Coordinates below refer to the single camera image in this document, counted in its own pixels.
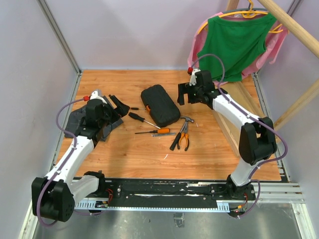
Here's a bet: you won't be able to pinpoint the black plastic tool case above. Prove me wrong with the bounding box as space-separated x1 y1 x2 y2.
141 85 181 127

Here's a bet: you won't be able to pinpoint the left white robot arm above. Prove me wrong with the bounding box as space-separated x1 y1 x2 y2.
31 90 130 227

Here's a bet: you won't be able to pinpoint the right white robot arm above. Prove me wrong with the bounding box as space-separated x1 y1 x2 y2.
177 67 277 199

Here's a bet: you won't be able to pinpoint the grey checked cloth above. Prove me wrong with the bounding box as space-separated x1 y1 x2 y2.
65 96 123 144

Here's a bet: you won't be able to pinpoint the wooden tray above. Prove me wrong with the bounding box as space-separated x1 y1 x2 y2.
213 76 266 157

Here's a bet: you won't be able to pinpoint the orange-black pliers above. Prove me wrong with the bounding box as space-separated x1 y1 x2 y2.
176 121 190 152

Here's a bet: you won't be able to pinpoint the silver metal file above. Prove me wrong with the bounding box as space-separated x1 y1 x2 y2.
152 132 176 137

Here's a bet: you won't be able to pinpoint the green sleeveless shirt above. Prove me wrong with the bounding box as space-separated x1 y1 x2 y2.
197 13 276 82

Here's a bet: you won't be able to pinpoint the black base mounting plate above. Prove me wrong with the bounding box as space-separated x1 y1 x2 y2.
76 178 257 213

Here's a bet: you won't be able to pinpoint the yellow clothes hanger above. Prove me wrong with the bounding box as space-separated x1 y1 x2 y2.
198 0 286 37

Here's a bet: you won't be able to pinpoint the pink shirt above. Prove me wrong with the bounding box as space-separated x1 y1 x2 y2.
187 12 289 83

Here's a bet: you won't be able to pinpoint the black-handled screwdriver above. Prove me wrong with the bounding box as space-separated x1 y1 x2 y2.
128 112 160 129

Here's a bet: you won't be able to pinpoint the orange-handled screwdriver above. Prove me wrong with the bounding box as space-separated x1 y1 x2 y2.
135 128 170 134

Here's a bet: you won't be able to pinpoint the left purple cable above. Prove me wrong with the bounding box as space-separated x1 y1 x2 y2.
36 96 90 227

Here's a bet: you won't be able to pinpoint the claw hammer black handle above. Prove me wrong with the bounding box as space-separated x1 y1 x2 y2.
169 116 195 151

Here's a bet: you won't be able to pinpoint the wooden rack frame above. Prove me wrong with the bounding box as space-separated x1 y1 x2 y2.
225 0 319 130

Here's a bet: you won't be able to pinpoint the aluminium frame rail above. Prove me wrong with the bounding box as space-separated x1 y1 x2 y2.
36 0 82 75

